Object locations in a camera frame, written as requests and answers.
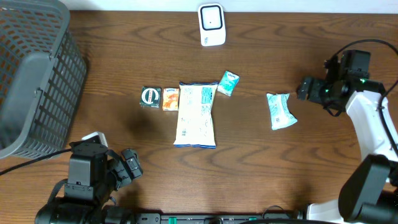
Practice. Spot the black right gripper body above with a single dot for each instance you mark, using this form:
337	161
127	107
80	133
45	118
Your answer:
319	90

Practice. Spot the cream wipes pack blue edges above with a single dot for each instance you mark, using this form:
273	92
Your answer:
194	122

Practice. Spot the grey plastic mesh basket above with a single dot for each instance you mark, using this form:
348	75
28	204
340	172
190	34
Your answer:
42	77

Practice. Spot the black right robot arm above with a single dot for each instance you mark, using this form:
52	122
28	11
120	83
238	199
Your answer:
348	89

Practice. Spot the white barcode scanner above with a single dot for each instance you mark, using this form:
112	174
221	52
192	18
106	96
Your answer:
212	25

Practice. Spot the orange tissue pack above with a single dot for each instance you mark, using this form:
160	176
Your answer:
170	99

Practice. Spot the black healing ointment box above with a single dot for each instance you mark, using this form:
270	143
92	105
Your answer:
150	97

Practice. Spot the teal white Kleenex tissue pack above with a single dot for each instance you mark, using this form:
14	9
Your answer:
228	83

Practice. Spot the green soft wipes pack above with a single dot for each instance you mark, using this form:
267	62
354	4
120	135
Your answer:
281	117

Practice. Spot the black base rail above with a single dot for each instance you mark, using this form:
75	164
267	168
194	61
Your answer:
156	218

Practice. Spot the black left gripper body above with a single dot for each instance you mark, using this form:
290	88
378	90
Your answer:
131	165

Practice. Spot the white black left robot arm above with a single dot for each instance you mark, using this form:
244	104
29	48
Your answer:
95	172

